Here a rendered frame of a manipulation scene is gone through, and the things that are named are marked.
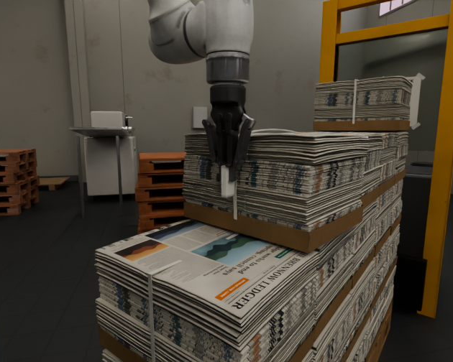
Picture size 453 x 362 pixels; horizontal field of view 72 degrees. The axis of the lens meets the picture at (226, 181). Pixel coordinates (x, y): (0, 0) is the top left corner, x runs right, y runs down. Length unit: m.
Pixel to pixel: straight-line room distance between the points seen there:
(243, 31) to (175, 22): 0.16
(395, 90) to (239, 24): 0.98
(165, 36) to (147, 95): 6.25
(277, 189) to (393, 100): 0.97
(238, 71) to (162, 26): 0.21
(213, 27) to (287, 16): 7.35
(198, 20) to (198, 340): 0.58
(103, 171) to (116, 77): 2.70
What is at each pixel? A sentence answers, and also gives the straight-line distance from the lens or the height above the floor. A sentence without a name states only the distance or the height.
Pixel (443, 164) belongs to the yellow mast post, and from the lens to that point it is 2.02.
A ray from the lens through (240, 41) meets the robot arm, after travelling 0.65.
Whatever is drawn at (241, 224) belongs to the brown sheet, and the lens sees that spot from 0.71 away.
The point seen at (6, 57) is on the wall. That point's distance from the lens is 7.57.
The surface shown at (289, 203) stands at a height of 0.93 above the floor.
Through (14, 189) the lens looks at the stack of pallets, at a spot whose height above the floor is 0.32.
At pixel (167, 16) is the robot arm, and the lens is 0.75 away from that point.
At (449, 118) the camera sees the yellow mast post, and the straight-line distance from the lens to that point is 2.01.
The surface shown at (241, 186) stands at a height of 0.95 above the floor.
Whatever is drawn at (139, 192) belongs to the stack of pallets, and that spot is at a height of 0.49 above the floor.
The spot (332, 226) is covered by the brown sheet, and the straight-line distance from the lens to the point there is 0.71.
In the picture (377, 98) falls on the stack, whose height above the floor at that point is 1.20.
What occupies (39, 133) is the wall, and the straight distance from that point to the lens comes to 7.31.
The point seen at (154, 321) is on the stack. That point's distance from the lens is 0.62.
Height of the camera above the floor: 1.07
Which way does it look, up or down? 10 degrees down
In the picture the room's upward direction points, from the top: straight up
